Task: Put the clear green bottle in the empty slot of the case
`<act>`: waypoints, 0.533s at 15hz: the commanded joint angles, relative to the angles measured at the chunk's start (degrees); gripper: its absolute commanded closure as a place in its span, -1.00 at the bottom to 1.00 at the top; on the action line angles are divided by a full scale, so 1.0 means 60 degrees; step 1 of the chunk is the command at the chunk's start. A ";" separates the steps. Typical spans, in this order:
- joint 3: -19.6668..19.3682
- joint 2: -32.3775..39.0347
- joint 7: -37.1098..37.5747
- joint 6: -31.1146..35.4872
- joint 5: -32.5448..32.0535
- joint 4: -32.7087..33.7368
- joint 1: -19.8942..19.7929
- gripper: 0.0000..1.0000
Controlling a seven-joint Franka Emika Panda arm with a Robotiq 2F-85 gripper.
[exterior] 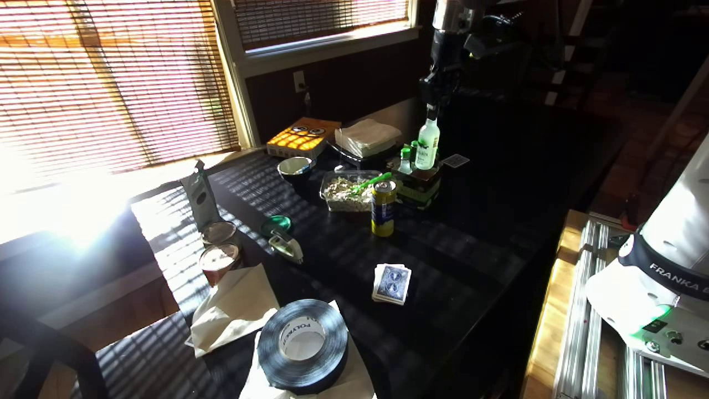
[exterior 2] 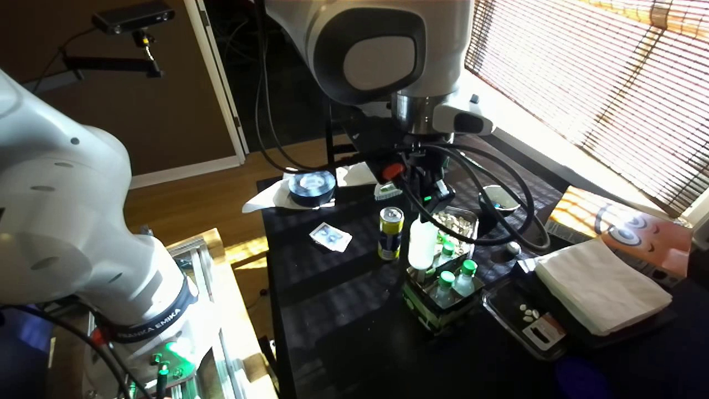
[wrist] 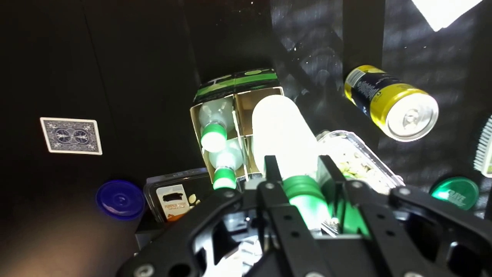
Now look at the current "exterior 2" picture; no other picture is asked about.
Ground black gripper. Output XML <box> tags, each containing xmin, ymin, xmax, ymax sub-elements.
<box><xmin>361</xmin><ymin>135</ymin><xmax>457</xmax><ymax>224</ymax></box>

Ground small bottle with green cap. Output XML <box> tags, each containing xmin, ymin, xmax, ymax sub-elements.
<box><xmin>429</xmin><ymin>268</ymin><xmax>459</xmax><ymax>308</ymax></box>
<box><xmin>452</xmin><ymin>258</ymin><xmax>480</xmax><ymax>299</ymax></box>
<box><xmin>437</xmin><ymin>231</ymin><xmax>459</xmax><ymax>258</ymax></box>

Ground black bottle case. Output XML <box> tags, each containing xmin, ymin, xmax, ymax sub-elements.
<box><xmin>399</xmin><ymin>254</ymin><xmax>487</xmax><ymax>335</ymax></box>

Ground clear plastic food container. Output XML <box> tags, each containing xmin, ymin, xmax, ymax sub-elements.
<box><xmin>429</xmin><ymin>204</ymin><xmax>480</xmax><ymax>261</ymax></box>

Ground yellow and blue can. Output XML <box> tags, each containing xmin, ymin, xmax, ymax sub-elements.
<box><xmin>377</xmin><ymin>204</ymin><xmax>408</xmax><ymax>264</ymax></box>

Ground black bowl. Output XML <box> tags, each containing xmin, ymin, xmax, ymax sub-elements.
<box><xmin>478</xmin><ymin>182</ymin><xmax>526</xmax><ymax>217</ymax></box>

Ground white folded napkin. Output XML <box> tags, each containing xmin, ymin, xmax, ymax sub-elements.
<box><xmin>334</xmin><ymin>163</ymin><xmax>384</xmax><ymax>190</ymax></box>

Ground metal spoon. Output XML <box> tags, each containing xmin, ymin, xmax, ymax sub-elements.
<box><xmin>505</xmin><ymin>240</ymin><xmax>539</xmax><ymax>272</ymax></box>

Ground small blue white card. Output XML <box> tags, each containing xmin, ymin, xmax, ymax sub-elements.
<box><xmin>307</xmin><ymin>220</ymin><xmax>354</xmax><ymax>255</ymax></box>

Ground white window sill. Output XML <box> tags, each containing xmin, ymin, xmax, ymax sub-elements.
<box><xmin>471</xmin><ymin>69</ymin><xmax>666</xmax><ymax>217</ymax></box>

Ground blue-grey tape roll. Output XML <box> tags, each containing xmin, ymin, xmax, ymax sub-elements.
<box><xmin>286</xmin><ymin>166</ymin><xmax>340</xmax><ymax>209</ymax></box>

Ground black tray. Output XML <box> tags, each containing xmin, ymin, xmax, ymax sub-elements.
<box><xmin>483</xmin><ymin>272</ymin><xmax>593</xmax><ymax>363</ymax></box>

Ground white folded towel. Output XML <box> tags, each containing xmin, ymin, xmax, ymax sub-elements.
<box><xmin>532</xmin><ymin>240</ymin><xmax>673</xmax><ymax>340</ymax></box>

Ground slatted window blind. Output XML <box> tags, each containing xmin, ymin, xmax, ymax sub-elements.
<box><xmin>464</xmin><ymin>0</ymin><xmax>709</xmax><ymax>220</ymax></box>

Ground white framed brown board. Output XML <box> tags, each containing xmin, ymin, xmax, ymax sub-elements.
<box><xmin>0</xmin><ymin>0</ymin><xmax>251</xmax><ymax>190</ymax></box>

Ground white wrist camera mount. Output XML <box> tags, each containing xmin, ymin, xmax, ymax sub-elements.
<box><xmin>429</xmin><ymin>93</ymin><xmax>497</xmax><ymax>137</ymax></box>

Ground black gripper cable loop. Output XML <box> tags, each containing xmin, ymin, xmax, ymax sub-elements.
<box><xmin>397</xmin><ymin>141</ymin><xmax>551</xmax><ymax>254</ymax></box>

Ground black hanging arm cable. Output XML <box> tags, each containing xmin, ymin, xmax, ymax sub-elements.
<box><xmin>252</xmin><ymin>0</ymin><xmax>312</xmax><ymax>176</ymax></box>

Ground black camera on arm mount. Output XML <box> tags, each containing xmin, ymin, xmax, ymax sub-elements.
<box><xmin>31</xmin><ymin>3</ymin><xmax>178</xmax><ymax>95</ymax></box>

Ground black base cable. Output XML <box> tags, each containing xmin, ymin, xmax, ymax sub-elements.
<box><xmin>0</xmin><ymin>306</ymin><xmax>147</xmax><ymax>399</ymax></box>

